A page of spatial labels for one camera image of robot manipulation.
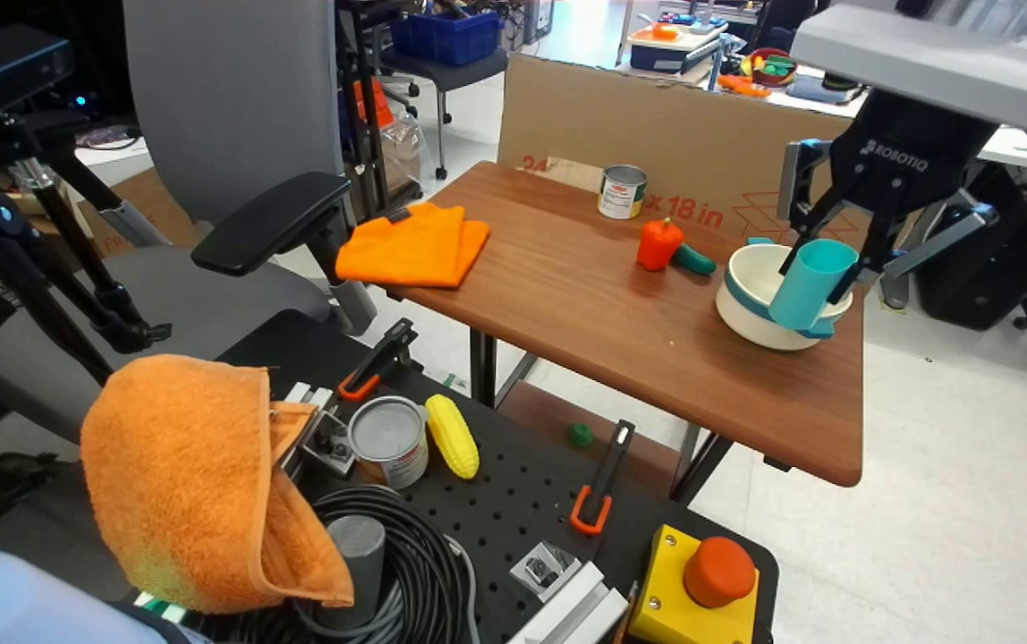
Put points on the brown cardboard panel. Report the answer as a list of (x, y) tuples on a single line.
[(658, 128)]

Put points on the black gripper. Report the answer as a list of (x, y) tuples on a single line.
[(906, 162)]

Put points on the black perforated breadboard table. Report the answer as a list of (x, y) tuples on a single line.
[(523, 501)]

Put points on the black office chair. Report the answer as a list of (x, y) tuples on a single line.
[(999, 251)]

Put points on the white bowl teal rim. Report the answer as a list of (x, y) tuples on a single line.
[(751, 311)]

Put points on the silver aluminium rail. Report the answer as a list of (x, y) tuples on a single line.
[(579, 614)]

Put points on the small green toy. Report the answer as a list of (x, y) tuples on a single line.
[(580, 437)]

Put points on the orange folded cloth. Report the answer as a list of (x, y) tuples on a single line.
[(413, 248)]

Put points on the light blue plastic object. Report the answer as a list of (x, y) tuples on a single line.
[(34, 601)]

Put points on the white office desk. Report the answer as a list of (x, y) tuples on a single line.
[(816, 82)]

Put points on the blue plastic cup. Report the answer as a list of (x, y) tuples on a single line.
[(813, 288)]

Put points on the orange toy bell pepper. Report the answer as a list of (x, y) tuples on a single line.
[(658, 244)]

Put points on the orange fluffy towel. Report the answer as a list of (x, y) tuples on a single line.
[(191, 477)]

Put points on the dark bin with orange item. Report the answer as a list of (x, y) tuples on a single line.
[(674, 46)]

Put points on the orange items pile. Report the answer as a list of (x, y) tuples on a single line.
[(758, 68)]

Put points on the black tripod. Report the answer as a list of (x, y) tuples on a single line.
[(49, 251)]

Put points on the grey office chair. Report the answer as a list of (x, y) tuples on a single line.
[(239, 145)]

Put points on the brown wooden table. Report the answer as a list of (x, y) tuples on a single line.
[(608, 322)]

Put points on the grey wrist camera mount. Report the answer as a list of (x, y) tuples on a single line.
[(800, 175)]

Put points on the dark teal toy vegetable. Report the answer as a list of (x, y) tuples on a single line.
[(696, 258)]

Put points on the orange labelled tin can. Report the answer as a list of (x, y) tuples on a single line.
[(388, 437)]

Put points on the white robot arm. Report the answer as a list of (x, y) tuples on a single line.
[(954, 64)]

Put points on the yellow banana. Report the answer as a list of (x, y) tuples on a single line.
[(454, 437)]

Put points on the grey cylinder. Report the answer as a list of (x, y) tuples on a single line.
[(360, 559)]

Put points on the yellow box orange stop button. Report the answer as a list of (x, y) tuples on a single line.
[(679, 596)]

